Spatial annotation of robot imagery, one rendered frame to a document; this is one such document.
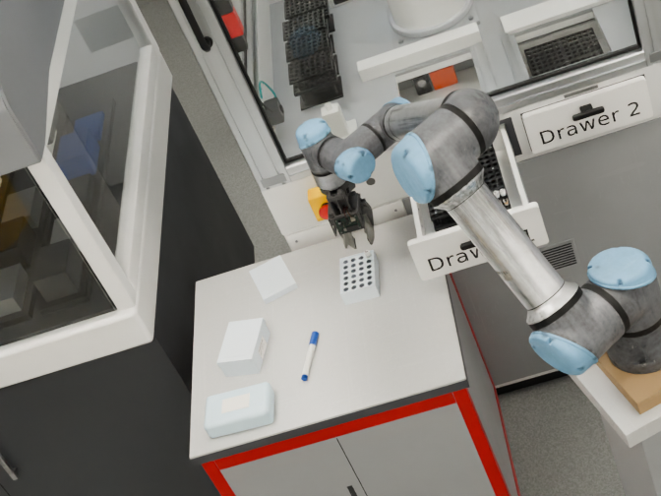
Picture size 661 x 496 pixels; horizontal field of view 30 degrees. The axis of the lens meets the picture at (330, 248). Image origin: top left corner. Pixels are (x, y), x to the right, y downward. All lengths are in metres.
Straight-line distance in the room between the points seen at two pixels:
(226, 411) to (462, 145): 0.84
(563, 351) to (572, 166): 0.87
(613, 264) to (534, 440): 1.18
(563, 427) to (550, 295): 1.22
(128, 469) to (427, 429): 1.00
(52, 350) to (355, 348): 0.73
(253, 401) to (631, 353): 0.81
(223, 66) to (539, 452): 1.37
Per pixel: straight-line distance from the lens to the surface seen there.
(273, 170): 2.93
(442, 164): 2.19
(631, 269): 2.31
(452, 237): 2.66
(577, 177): 3.05
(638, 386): 2.42
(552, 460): 3.37
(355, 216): 2.73
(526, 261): 2.24
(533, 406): 3.50
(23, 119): 2.62
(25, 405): 3.23
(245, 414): 2.65
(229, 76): 2.79
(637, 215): 3.17
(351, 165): 2.54
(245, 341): 2.80
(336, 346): 2.75
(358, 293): 2.82
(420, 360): 2.64
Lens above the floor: 2.61
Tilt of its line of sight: 38 degrees down
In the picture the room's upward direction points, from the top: 25 degrees counter-clockwise
